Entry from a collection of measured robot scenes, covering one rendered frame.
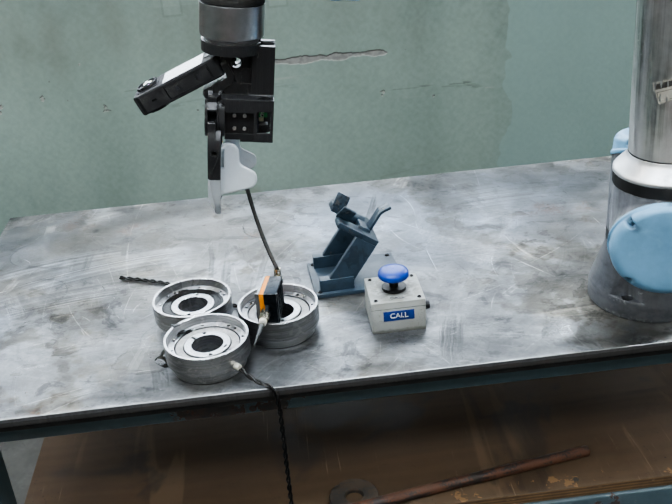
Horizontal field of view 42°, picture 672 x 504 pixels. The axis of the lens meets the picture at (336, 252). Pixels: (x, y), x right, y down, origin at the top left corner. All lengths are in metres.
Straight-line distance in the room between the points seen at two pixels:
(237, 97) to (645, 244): 0.49
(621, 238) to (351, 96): 1.84
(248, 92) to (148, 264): 0.42
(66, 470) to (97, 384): 0.31
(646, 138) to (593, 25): 1.91
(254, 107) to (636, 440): 0.75
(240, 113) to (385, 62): 1.69
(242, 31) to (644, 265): 0.51
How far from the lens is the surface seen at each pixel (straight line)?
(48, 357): 1.19
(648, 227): 0.96
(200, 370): 1.05
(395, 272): 1.11
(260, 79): 1.04
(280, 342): 1.11
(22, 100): 2.78
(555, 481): 1.29
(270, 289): 1.10
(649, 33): 0.94
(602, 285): 1.18
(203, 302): 1.20
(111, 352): 1.17
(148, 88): 1.07
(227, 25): 1.01
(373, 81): 2.72
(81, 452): 1.43
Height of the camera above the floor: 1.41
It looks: 27 degrees down
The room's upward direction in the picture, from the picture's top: 4 degrees counter-clockwise
